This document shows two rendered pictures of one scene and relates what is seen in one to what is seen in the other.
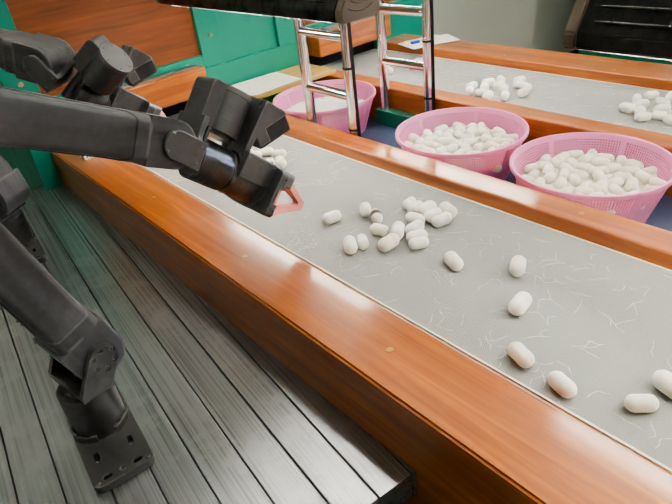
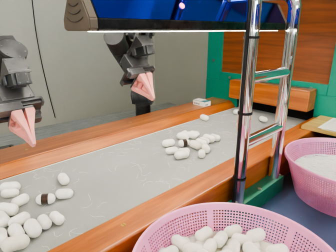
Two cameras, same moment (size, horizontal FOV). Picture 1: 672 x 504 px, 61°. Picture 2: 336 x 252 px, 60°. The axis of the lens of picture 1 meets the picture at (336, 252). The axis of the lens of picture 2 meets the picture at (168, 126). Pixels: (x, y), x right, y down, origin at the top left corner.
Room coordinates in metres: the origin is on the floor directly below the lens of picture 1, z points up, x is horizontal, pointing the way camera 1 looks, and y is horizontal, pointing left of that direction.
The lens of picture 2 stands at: (0.99, -0.56, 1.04)
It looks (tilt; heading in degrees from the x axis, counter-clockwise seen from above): 18 degrees down; 83
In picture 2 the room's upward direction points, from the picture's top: straight up
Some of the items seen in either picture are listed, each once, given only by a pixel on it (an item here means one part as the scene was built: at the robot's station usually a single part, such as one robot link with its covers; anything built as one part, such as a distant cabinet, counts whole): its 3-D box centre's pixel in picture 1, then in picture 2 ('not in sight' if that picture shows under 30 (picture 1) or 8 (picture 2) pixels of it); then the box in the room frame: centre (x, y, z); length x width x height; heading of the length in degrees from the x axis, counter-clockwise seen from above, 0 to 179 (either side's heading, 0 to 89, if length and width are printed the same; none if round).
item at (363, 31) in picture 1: (350, 33); not in sight; (1.88, -0.13, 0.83); 0.30 x 0.06 x 0.07; 127
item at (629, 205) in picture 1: (587, 185); not in sight; (0.88, -0.45, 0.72); 0.27 x 0.27 x 0.10
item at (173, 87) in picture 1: (150, 93); (268, 93); (1.47, 0.41, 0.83); 0.30 x 0.06 x 0.07; 127
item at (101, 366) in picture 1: (80, 359); not in sight; (0.53, 0.32, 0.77); 0.09 x 0.06 x 0.06; 47
